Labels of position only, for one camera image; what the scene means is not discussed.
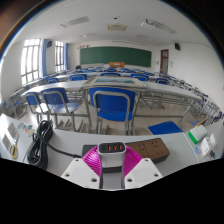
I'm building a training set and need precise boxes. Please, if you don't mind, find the dark brown power strip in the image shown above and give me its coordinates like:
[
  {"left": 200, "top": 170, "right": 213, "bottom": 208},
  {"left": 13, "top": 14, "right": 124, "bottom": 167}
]
[{"left": 81, "top": 137, "right": 171, "bottom": 165}]

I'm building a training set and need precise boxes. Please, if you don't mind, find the white grey charger block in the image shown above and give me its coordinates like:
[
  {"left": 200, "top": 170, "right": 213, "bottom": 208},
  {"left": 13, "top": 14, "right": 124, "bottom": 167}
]
[{"left": 97, "top": 141, "right": 127, "bottom": 192}]

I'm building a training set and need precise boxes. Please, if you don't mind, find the narrow bright window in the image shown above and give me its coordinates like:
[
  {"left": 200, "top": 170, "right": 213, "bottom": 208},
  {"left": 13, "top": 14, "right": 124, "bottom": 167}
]
[{"left": 54, "top": 40, "right": 65, "bottom": 73}]

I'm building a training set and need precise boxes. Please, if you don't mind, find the large blue metal-frame chair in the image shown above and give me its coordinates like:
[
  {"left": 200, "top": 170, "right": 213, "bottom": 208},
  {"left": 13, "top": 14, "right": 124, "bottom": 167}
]
[{"left": 88, "top": 87, "right": 141, "bottom": 136}]

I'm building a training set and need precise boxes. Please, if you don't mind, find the grey framed flat board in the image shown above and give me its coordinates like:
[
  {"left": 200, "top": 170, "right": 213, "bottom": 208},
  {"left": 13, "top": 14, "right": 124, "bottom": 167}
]
[{"left": 89, "top": 76, "right": 148, "bottom": 89}]

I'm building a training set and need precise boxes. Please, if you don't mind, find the group of blue chairs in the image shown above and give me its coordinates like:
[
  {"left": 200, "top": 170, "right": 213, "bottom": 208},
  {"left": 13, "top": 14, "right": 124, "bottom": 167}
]
[{"left": 44, "top": 65, "right": 224, "bottom": 125}]

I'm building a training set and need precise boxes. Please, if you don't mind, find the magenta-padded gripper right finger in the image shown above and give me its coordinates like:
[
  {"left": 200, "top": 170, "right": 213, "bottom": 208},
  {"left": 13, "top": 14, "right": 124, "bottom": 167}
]
[{"left": 122, "top": 148, "right": 164, "bottom": 192}]

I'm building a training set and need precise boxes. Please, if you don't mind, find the green chalkboard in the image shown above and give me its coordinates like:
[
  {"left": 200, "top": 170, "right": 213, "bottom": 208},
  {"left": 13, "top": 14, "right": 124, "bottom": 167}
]
[{"left": 79, "top": 46, "right": 153, "bottom": 68}]

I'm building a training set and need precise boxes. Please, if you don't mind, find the black coiled power cable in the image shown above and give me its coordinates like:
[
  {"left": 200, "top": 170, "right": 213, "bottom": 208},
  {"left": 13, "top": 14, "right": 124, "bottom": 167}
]
[{"left": 26, "top": 119, "right": 83, "bottom": 171}]

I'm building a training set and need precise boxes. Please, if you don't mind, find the large bright window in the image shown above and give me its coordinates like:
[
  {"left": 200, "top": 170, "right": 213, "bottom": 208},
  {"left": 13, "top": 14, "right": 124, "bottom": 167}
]
[{"left": 20, "top": 38, "right": 43, "bottom": 86}]

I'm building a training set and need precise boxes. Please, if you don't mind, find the brown door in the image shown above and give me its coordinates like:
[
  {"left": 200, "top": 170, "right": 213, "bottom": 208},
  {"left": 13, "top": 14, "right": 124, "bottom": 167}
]
[{"left": 159, "top": 48, "right": 170, "bottom": 75}]

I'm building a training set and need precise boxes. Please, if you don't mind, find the yellow coiled wire ring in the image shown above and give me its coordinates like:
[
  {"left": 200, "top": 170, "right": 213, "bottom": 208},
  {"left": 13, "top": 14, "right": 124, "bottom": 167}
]
[{"left": 9, "top": 143, "right": 19, "bottom": 160}]

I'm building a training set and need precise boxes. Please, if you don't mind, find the group of ceiling lights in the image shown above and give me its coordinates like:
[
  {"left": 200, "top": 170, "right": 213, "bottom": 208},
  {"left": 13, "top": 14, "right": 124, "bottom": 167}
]
[{"left": 59, "top": 14, "right": 178, "bottom": 36}]

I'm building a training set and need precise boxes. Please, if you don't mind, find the blue flat chair seat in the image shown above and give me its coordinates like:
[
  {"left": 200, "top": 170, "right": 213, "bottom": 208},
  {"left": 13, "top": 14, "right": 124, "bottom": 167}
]
[{"left": 147, "top": 120, "right": 184, "bottom": 136}]

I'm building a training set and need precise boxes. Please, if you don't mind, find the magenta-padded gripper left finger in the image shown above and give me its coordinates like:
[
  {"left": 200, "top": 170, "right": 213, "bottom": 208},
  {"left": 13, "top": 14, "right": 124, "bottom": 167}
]
[{"left": 60, "top": 145, "right": 104, "bottom": 192}]

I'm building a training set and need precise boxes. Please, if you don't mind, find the ceiling air vent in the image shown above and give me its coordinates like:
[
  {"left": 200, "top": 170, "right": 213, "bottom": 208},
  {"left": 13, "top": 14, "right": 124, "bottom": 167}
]
[{"left": 106, "top": 23, "right": 128, "bottom": 33}]

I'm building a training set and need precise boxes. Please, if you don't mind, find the orange lectern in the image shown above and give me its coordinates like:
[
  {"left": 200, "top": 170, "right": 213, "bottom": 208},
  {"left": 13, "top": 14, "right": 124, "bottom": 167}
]
[{"left": 108, "top": 61, "right": 126, "bottom": 69}]

